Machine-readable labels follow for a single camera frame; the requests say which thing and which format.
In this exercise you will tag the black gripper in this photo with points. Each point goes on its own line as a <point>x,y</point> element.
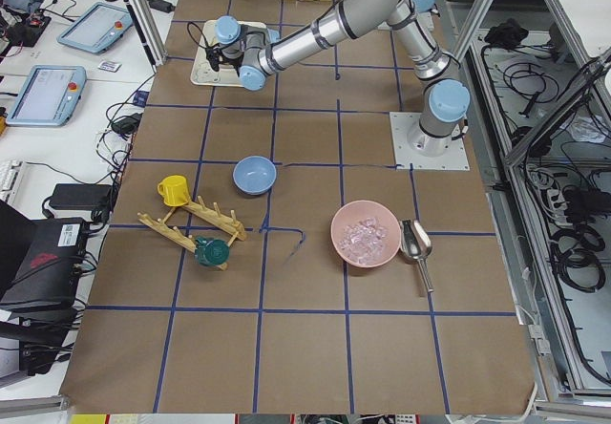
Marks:
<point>231,59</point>

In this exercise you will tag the cream bear serving tray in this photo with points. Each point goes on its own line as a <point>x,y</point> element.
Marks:
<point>202,73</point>

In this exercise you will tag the far teach pendant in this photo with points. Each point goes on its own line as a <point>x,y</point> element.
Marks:
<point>97,29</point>

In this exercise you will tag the teach pendant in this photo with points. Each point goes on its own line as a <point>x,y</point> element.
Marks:
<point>48,97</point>
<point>97,29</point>

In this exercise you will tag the blue bowl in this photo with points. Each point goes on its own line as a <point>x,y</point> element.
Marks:
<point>254,175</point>

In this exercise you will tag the yellow cup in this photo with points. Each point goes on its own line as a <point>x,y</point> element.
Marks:
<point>174,190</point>

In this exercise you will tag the near teach pendant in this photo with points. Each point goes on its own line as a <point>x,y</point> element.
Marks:
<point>48,97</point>

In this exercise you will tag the large black power brick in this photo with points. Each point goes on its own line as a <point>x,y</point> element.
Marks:
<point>74,196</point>

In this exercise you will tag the dark green cup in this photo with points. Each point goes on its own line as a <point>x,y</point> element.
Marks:
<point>211,251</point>

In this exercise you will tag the pink bowl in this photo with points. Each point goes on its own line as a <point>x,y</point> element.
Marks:
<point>365,233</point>

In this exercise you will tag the black laptop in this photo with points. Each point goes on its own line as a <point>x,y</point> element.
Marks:
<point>39,260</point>

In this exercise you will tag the metal scoop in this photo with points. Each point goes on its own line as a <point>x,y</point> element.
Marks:
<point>416,246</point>

